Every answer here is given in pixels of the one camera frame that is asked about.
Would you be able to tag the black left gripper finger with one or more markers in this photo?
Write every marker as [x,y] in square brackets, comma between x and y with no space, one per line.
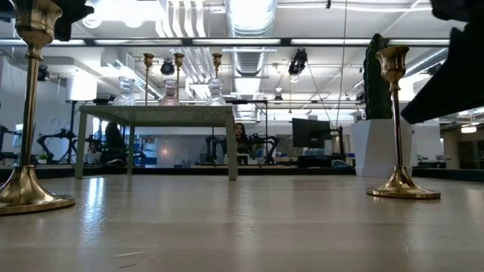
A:
[5,9]
[75,13]

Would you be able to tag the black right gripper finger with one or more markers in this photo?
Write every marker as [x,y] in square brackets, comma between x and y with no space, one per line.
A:
[453,75]

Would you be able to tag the gold candlestick holder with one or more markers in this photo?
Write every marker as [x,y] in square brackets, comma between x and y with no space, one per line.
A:
[178,59]
[399,185]
[148,60]
[22,189]
[216,59]

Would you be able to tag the clear glass candle holder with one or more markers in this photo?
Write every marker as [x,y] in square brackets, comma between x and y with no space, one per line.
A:
[215,96]
[124,96]

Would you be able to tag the pink glass candle holder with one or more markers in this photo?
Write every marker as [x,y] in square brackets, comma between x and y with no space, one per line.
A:
[170,96]

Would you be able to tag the black background robot arm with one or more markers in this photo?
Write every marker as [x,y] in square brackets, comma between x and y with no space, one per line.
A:
[56,140]
[264,145]
[215,149]

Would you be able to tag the green cactus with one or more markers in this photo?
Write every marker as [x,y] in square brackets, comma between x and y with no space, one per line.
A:
[376,83]

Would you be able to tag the white plant pot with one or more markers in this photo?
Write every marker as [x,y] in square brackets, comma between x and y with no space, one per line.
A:
[374,151]

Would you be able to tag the green perforated metal shelf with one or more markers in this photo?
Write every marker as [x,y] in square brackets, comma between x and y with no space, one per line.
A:
[159,115]

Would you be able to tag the person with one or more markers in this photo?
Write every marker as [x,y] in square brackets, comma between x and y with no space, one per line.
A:
[240,140]
[92,155]
[113,143]

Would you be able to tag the black background monitor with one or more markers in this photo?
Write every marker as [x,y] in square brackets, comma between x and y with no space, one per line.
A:
[310,132]

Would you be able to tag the black overhead camera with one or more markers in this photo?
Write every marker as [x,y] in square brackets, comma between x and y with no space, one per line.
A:
[298,60]

